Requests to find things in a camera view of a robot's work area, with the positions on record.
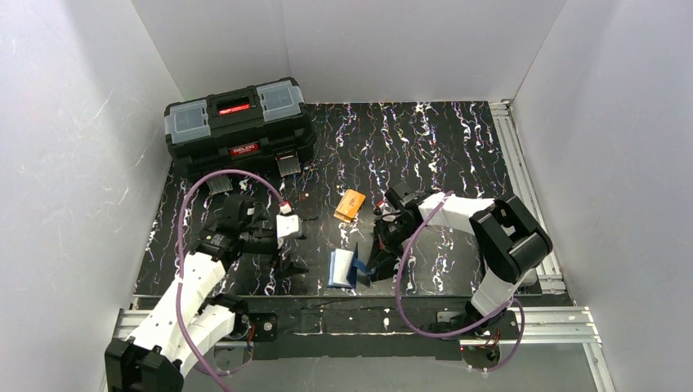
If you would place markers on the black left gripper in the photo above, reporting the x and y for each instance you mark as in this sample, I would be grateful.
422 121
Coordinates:
275 244

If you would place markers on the navy blue card holder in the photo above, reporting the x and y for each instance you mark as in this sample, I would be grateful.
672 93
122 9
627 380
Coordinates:
344 267

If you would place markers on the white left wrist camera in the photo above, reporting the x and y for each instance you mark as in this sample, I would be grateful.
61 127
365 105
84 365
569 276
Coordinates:
288 226

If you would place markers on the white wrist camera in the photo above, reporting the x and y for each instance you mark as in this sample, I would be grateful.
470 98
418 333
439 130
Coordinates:
288 226
383 210

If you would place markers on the black red toolbox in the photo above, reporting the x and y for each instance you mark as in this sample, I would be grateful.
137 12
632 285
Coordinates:
253 128

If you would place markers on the orange credit card stack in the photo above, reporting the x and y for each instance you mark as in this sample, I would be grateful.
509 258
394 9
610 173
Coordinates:
349 205

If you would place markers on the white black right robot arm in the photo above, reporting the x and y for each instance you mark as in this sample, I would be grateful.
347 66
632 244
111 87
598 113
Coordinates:
511 242

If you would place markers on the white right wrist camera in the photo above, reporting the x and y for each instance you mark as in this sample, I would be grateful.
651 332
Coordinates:
383 210

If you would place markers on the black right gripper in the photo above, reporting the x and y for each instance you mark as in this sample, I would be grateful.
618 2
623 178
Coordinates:
382 244

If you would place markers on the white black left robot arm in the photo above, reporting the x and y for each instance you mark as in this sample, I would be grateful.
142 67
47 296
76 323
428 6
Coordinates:
189 320

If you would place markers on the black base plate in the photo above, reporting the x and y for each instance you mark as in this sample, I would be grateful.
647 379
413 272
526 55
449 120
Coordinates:
289 327

